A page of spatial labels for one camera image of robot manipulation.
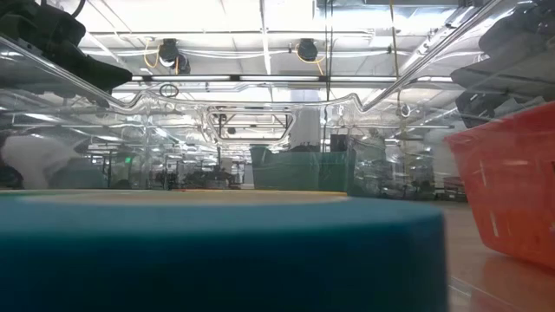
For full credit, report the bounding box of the white building pillar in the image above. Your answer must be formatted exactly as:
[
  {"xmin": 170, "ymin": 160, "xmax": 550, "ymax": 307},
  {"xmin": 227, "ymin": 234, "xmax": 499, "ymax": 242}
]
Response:
[{"xmin": 289, "ymin": 107, "xmax": 323, "ymax": 152}]

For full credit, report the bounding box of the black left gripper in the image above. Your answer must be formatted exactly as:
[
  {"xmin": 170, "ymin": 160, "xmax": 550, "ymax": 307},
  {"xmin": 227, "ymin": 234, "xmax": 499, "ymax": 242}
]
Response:
[{"xmin": 0, "ymin": 0, "xmax": 134, "ymax": 93}]

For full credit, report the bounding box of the clear plastic container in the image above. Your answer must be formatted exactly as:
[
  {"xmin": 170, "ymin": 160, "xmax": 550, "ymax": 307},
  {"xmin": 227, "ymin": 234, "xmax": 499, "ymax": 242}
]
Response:
[{"xmin": 0, "ymin": 0, "xmax": 555, "ymax": 312}]

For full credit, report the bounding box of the black ceiling cable reel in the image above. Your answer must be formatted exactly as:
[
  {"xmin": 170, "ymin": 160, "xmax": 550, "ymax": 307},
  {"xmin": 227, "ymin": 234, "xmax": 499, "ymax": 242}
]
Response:
[
  {"xmin": 296, "ymin": 37, "xmax": 320, "ymax": 62},
  {"xmin": 158, "ymin": 37, "xmax": 193, "ymax": 75}
]

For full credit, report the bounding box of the person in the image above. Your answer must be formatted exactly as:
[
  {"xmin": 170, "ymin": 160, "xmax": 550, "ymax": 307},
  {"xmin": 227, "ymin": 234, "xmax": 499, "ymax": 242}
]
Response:
[{"xmin": 0, "ymin": 133, "xmax": 86, "ymax": 191}]

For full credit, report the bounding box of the teal plastic basket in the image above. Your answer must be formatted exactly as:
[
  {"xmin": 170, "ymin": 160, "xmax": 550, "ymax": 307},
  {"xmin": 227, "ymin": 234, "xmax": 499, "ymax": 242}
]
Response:
[{"xmin": 250, "ymin": 146, "xmax": 353, "ymax": 193}]

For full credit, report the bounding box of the orange plastic basket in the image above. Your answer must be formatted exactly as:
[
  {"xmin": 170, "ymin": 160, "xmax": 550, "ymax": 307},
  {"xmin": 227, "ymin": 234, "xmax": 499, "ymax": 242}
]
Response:
[{"xmin": 445, "ymin": 101, "xmax": 555, "ymax": 270}]

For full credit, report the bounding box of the black hanging ring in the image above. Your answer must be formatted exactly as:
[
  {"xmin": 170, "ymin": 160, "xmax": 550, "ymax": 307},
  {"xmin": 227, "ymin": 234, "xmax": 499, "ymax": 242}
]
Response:
[{"xmin": 159, "ymin": 82, "xmax": 180, "ymax": 99}]

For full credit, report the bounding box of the blue tape roll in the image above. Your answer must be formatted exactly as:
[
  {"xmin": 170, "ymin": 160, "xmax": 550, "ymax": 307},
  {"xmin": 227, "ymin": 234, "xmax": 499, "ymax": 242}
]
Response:
[{"xmin": 0, "ymin": 189, "xmax": 449, "ymax": 312}]

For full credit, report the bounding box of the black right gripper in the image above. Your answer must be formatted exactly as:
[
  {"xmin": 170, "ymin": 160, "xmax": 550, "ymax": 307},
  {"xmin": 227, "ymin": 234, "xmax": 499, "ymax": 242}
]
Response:
[{"xmin": 450, "ymin": 51, "xmax": 555, "ymax": 129}]

